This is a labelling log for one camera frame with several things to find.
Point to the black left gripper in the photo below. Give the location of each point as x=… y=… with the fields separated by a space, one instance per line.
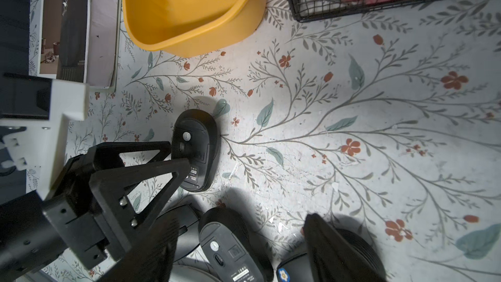
x=104 y=198

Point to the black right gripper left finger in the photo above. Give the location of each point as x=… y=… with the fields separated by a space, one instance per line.
x=143 y=246

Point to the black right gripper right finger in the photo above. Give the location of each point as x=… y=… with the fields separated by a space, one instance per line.
x=339 y=254

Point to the black mouse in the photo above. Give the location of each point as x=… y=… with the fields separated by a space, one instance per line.
x=295 y=266
x=234 y=252
x=188 y=219
x=196 y=137

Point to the white mouse upside down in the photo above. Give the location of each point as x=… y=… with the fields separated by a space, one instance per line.
x=182 y=273

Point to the yellow plastic storage box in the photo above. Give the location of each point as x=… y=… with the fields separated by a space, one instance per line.
x=189 y=28

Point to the floral table mat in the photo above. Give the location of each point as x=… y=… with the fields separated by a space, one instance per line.
x=387 y=123

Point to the interior design trends book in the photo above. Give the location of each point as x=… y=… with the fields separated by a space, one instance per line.
x=75 y=40

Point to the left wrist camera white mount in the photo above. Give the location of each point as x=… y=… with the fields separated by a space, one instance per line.
x=35 y=117

